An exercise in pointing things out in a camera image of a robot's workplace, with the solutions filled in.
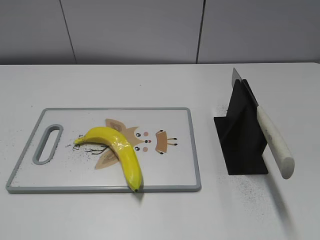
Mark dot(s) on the grey rimmed white cutting board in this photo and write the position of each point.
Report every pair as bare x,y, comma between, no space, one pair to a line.
162,138

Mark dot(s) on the white handled kitchen knife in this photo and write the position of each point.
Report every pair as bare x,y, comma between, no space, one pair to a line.
278,146

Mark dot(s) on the black knife stand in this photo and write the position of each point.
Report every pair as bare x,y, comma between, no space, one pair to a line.
241,138

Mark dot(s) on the yellow plastic banana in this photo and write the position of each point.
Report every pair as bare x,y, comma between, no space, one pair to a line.
124,151

